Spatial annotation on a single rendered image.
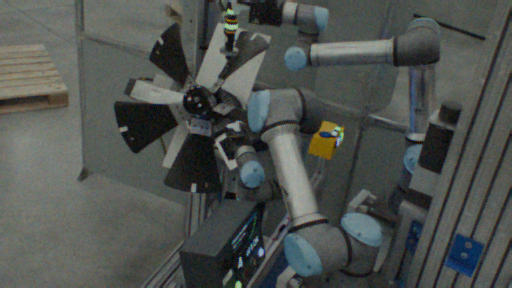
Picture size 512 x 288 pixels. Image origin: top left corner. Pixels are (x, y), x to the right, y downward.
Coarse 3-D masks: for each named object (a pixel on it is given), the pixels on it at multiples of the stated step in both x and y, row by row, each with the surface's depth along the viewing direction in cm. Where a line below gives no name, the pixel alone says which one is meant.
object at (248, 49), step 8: (240, 32) 231; (248, 32) 226; (240, 40) 228; (248, 40) 223; (256, 40) 220; (264, 40) 217; (240, 48) 224; (248, 48) 220; (256, 48) 217; (264, 48) 215; (232, 56) 226; (240, 56) 220; (248, 56) 217; (232, 64) 220; (240, 64) 217; (224, 72) 222; (232, 72) 217
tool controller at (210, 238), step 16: (224, 208) 157; (240, 208) 155; (256, 208) 157; (208, 224) 150; (224, 224) 149; (240, 224) 148; (256, 224) 157; (192, 240) 144; (208, 240) 143; (224, 240) 142; (240, 240) 148; (256, 240) 158; (192, 256) 140; (208, 256) 138; (224, 256) 141; (256, 256) 159; (192, 272) 142; (208, 272) 140; (224, 272) 141; (240, 272) 149
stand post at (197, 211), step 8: (192, 200) 260; (200, 200) 257; (208, 200) 259; (192, 208) 260; (200, 208) 260; (192, 216) 262; (200, 216) 261; (192, 224) 265; (200, 224) 262; (192, 232) 267; (184, 280) 283
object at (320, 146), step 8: (320, 128) 239; (328, 128) 240; (320, 136) 233; (336, 136) 235; (312, 144) 235; (320, 144) 233; (328, 144) 232; (312, 152) 237; (320, 152) 235; (328, 152) 234
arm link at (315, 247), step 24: (264, 96) 158; (288, 96) 161; (264, 120) 157; (288, 120) 157; (288, 144) 156; (288, 168) 154; (288, 192) 153; (312, 192) 153; (312, 216) 149; (288, 240) 149; (312, 240) 145; (336, 240) 147; (312, 264) 144; (336, 264) 147
